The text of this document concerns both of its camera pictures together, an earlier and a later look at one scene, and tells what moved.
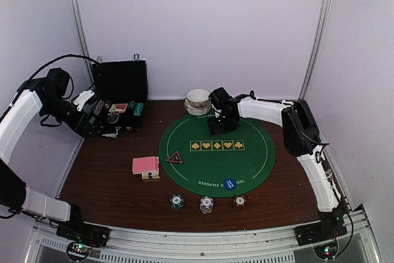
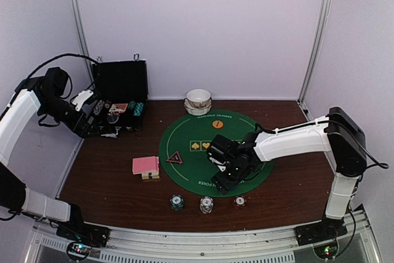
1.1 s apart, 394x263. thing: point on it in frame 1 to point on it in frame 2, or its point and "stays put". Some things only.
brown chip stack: [239, 201] stays put
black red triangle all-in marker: [175, 157] stays put
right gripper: [215, 127] to [225, 185]
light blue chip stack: [206, 204] stays put
